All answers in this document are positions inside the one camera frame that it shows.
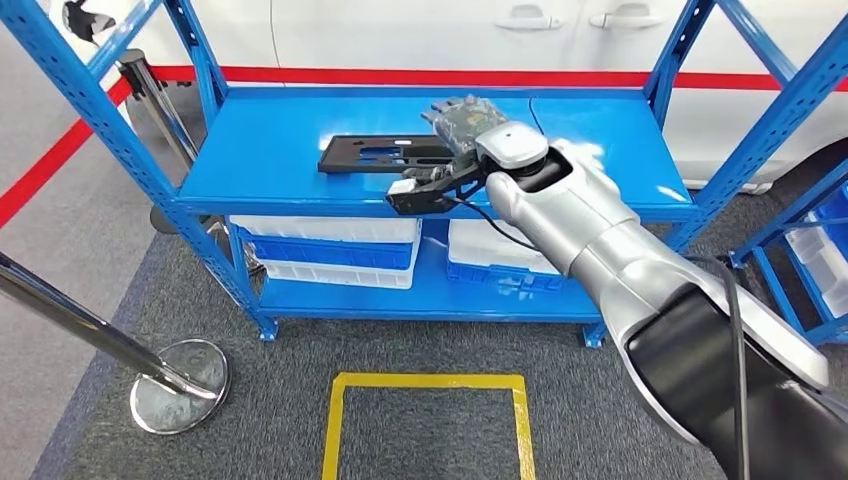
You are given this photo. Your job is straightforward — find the black plastic plate frame part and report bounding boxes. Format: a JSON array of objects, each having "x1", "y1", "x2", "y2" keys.
[{"x1": 317, "y1": 134, "x2": 458, "y2": 175}]

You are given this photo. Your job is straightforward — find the blue metal shelf rack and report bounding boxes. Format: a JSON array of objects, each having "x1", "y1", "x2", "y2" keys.
[{"x1": 0, "y1": 0, "x2": 848, "y2": 349}]

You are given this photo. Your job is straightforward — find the blue plastic bin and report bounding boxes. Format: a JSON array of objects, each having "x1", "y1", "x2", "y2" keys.
[
  {"x1": 237, "y1": 227, "x2": 417, "y2": 272},
  {"x1": 809, "y1": 198, "x2": 848, "y2": 246},
  {"x1": 447, "y1": 260, "x2": 564, "y2": 295}
]

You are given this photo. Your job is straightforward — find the red barrier belt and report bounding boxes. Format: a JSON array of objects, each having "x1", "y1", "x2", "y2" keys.
[
  {"x1": 150, "y1": 64, "x2": 848, "y2": 93},
  {"x1": 0, "y1": 76, "x2": 134, "y2": 230}
]

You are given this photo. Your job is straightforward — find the white car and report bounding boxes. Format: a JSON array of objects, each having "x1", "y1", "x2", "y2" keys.
[{"x1": 39, "y1": 0, "x2": 848, "y2": 193}]

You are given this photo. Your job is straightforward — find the thin black pole stand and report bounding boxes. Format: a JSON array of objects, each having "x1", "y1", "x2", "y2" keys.
[{"x1": 149, "y1": 203, "x2": 215, "y2": 236}]

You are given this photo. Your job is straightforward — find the blue metal rack with casters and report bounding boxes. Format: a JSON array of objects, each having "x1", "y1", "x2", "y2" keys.
[{"x1": 728, "y1": 158, "x2": 848, "y2": 347}]

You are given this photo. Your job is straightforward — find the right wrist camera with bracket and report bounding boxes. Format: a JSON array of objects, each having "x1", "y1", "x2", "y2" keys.
[{"x1": 385, "y1": 165, "x2": 492, "y2": 217}]

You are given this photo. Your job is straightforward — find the chrome stanchion post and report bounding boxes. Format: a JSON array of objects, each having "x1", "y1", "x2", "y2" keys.
[
  {"x1": 117, "y1": 48, "x2": 266, "y2": 276},
  {"x1": 0, "y1": 251, "x2": 232, "y2": 437}
]

